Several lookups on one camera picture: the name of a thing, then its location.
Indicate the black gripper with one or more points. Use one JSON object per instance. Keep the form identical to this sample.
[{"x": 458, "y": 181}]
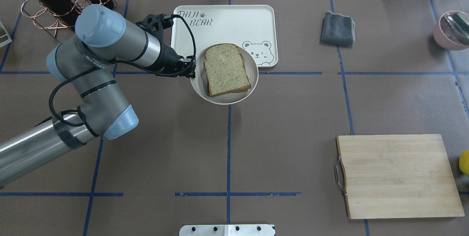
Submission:
[{"x": 169, "y": 58}]

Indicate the white round plate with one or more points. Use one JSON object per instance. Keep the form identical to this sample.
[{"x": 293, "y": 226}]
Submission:
[{"x": 199, "y": 84}]

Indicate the bread slice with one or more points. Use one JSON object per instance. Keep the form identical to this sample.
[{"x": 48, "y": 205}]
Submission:
[{"x": 225, "y": 70}]

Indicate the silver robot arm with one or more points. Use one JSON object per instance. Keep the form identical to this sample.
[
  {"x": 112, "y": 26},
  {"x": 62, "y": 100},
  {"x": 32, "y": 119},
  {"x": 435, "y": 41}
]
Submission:
[{"x": 88, "y": 102}]

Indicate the cream bear tray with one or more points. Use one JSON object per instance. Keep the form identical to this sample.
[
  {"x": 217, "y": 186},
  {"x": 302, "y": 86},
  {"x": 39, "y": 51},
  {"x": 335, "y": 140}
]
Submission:
[{"x": 249, "y": 26}]

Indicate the grey folded cloth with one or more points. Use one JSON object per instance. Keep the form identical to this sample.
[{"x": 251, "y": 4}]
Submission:
[{"x": 337, "y": 29}]

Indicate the wooden cutting board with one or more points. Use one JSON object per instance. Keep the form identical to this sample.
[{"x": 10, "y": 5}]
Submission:
[{"x": 397, "y": 176}]

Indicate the pink bowl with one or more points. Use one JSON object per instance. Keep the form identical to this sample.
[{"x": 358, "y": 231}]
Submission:
[{"x": 444, "y": 35}]

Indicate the metal scoop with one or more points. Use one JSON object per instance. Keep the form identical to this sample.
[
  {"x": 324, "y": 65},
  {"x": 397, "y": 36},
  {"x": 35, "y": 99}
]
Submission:
[{"x": 459, "y": 25}]

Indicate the yellow lemon upper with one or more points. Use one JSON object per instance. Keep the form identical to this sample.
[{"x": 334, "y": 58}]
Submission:
[{"x": 463, "y": 162}]

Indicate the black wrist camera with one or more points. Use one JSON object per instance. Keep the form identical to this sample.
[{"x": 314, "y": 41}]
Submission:
[{"x": 156, "y": 24}]

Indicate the copper wire bottle rack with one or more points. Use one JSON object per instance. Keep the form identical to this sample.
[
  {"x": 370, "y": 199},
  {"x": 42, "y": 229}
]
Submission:
[{"x": 44, "y": 19}]

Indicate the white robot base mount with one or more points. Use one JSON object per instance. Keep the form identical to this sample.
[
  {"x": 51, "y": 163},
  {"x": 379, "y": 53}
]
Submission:
[{"x": 228, "y": 230}]

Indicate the white wire cup rack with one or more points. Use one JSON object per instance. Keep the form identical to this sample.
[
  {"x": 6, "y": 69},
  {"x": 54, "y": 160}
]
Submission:
[{"x": 5, "y": 38}]

